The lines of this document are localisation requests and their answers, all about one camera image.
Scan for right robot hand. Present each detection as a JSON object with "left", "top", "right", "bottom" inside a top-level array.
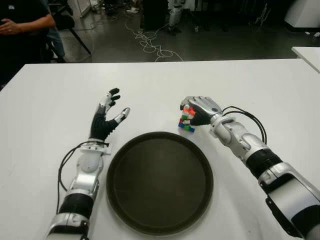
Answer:
[{"left": 179, "top": 95, "right": 223, "bottom": 128}]

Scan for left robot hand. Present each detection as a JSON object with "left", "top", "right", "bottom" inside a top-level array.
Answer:
[{"left": 89, "top": 87, "right": 131, "bottom": 143}]

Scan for multicoloured Rubik's cube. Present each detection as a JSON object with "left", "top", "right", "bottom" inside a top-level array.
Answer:
[{"left": 177, "top": 104, "right": 197, "bottom": 135}]

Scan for dark brown round plate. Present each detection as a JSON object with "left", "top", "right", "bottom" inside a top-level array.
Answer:
[{"left": 105, "top": 131, "right": 215, "bottom": 229}]

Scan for humanoid robot legs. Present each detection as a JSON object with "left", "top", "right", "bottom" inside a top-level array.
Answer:
[{"left": 166, "top": 0, "right": 183, "bottom": 36}]

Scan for black cabinet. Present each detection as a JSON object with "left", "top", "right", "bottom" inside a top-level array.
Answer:
[{"left": 142, "top": 0, "right": 170, "bottom": 31}]

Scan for folded metal stand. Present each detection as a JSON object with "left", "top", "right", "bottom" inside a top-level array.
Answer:
[{"left": 254, "top": 4, "right": 270, "bottom": 27}]

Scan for black chair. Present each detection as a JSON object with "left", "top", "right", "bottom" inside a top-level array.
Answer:
[{"left": 49, "top": 9, "right": 92, "bottom": 62}]

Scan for white side table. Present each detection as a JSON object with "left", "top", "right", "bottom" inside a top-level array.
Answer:
[{"left": 291, "top": 46, "right": 320, "bottom": 73}]

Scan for white shelf cabinet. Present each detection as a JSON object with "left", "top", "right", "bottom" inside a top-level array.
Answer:
[{"left": 72, "top": 0, "right": 92, "bottom": 18}]

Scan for person in black shirt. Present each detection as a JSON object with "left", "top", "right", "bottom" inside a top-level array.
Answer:
[{"left": 0, "top": 0, "right": 66, "bottom": 85}]

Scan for white machine housing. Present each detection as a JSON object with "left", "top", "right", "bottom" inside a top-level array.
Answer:
[{"left": 283, "top": 0, "right": 320, "bottom": 33}]

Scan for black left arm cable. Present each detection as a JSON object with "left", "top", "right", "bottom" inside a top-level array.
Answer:
[{"left": 56, "top": 141, "right": 111, "bottom": 213}]

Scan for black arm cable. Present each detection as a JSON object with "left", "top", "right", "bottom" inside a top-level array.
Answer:
[
  {"left": 56, "top": 141, "right": 111, "bottom": 213},
  {"left": 221, "top": 106, "right": 268, "bottom": 146}
]

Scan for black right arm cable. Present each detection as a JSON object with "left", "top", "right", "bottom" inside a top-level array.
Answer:
[{"left": 221, "top": 106, "right": 268, "bottom": 146}]

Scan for white floor cable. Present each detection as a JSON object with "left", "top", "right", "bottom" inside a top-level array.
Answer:
[{"left": 124, "top": 17, "right": 184, "bottom": 63}]

